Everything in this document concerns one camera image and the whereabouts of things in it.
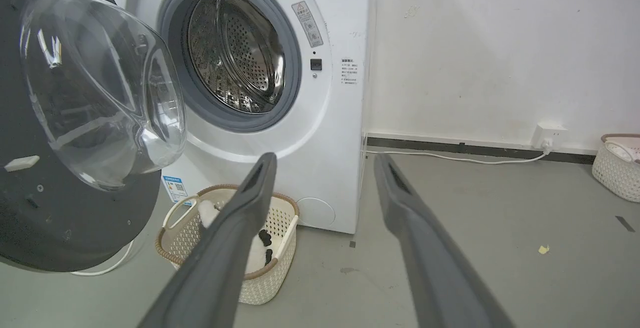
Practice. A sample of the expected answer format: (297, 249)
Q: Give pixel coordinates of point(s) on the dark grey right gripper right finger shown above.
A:
(430, 258)

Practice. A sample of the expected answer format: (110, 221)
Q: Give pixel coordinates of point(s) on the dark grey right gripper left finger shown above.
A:
(225, 248)

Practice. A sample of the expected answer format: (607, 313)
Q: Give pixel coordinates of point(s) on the white front-load washing machine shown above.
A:
(320, 118)

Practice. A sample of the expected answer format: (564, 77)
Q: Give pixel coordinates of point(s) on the black washing machine door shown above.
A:
(60, 118)

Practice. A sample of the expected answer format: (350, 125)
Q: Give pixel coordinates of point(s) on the white cloth with black spots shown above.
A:
(257, 255)

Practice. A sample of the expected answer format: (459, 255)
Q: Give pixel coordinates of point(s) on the cream woven laundry basket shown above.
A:
(270, 278)
(617, 168)

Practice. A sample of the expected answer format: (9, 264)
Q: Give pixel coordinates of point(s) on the yellow paper scrap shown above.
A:
(543, 249)

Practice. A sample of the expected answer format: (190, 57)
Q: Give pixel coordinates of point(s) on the white wall power socket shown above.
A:
(547, 136)

